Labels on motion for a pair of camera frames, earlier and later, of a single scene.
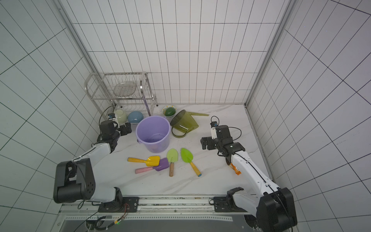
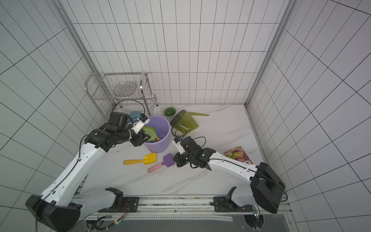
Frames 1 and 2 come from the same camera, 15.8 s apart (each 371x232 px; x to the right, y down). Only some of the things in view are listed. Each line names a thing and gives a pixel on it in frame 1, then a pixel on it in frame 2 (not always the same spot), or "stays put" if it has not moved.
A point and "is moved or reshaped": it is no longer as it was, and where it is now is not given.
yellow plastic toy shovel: (151, 161) is moved or reshaped
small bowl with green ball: (168, 110) stays put
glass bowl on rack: (125, 88) stays put
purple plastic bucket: (154, 132) stays put
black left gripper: (124, 130) to (139, 139)
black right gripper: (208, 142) to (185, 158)
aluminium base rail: (195, 209) stays put
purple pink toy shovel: (164, 164) is moved or reshaped
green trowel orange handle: (187, 156) is moved or reshaped
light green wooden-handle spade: (172, 156) to (152, 134)
